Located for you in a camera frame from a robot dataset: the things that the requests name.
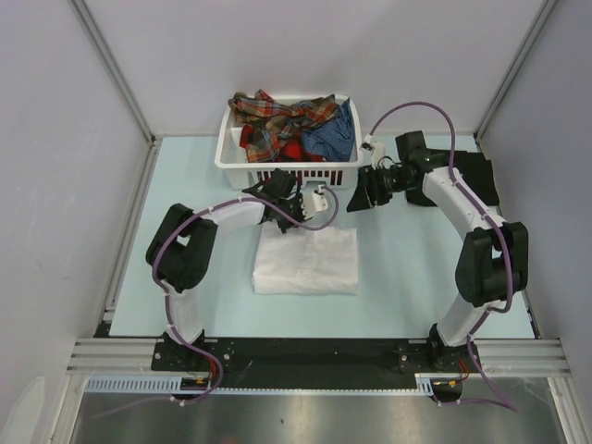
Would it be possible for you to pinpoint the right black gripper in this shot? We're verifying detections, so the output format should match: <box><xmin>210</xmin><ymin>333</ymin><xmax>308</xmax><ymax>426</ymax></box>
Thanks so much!
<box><xmin>346</xmin><ymin>164</ymin><xmax>413</xmax><ymax>214</ymax></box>

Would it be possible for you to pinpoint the white long sleeve shirt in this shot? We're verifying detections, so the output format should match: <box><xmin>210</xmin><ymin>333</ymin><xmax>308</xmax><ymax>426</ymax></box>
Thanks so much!
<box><xmin>252</xmin><ymin>227</ymin><xmax>359</xmax><ymax>295</ymax></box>

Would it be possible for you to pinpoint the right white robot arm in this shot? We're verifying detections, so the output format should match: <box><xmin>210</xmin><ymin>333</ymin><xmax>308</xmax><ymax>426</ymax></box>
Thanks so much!
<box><xmin>346</xmin><ymin>131</ymin><xmax>529</xmax><ymax>371</ymax></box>

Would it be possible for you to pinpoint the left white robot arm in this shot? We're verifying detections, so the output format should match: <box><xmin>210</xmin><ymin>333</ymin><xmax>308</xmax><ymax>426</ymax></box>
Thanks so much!
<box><xmin>145</xmin><ymin>168</ymin><xmax>305</xmax><ymax>371</ymax></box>

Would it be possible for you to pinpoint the blue checked shirt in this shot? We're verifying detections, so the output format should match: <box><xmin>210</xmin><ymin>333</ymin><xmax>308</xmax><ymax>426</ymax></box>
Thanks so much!
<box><xmin>302</xmin><ymin>100</ymin><xmax>355</xmax><ymax>162</ymax></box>

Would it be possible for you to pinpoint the red black plaid shirt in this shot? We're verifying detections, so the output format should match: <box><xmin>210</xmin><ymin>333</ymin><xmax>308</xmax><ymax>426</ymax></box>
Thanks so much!
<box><xmin>241</xmin><ymin>139</ymin><xmax>325</xmax><ymax>163</ymax></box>

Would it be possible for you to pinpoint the brown plaid shirt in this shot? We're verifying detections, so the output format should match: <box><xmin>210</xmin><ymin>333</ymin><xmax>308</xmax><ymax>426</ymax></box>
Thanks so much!
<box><xmin>228</xmin><ymin>90</ymin><xmax>339</xmax><ymax>150</ymax></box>

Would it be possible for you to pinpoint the folded black shirt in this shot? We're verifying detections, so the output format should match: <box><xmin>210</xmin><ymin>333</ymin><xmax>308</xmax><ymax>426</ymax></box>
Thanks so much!
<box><xmin>405</xmin><ymin>148</ymin><xmax>500</xmax><ymax>207</ymax></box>

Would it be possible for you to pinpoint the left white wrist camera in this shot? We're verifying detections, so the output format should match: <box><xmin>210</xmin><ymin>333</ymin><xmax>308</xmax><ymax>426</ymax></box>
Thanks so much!
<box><xmin>301</xmin><ymin>185</ymin><xmax>329</xmax><ymax>220</ymax></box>

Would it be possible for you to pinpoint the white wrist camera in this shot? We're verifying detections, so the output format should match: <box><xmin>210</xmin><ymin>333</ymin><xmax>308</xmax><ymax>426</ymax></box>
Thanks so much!
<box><xmin>361</xmin><ymin>134</ymin><xmax>386</xmax><ymax>168</ymax></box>
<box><xmin>301</xmin><ymin>185</ymin><xmax>329</xmax><ymax>220</ymax></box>

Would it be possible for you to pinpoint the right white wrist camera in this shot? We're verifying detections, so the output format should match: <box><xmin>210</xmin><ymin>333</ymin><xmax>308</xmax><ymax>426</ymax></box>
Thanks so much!
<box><xmin>361</xmin><ymin>134</ymin><xmax>386</xmax><ymax>168</ymax></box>

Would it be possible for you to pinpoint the white slotted cable duct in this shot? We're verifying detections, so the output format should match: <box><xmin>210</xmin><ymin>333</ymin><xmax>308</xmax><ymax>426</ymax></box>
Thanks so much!
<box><xmin>85</xmin><ymin>376</ymin><xmax>434</xmax><ymax>396</ymax></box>

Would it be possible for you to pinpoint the aluminium frame rail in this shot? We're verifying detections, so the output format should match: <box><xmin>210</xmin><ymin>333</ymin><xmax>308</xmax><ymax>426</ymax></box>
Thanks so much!
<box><xmin>67</xmin><ymin>338</ymin><xmax>157</xmax><ymax>375</ymax></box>

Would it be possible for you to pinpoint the left aluminium corner post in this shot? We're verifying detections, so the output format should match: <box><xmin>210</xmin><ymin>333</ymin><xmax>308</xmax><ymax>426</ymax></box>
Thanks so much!
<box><xmin>68</xmin><ymin>0</ymin><xmax>155</xmax><ymax>146</ymax></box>

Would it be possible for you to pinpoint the aluminium corner post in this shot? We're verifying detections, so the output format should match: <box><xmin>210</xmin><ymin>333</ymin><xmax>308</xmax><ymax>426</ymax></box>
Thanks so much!
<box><xmin>473</xmin><ymin>0</ymin><xmax>561</xmax><ymax>145</ymax></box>
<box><xmin>68</xmin><ymin>0</ymin><xmax>155</xmax><ymax>146</ymax></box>

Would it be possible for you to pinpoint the right aluminium corner post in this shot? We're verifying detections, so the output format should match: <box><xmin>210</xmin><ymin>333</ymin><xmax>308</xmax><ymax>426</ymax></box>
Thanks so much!
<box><xmin>473</xmin><ymin>0</ymin><xmax>561</xmax><ymax>145</ymax></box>

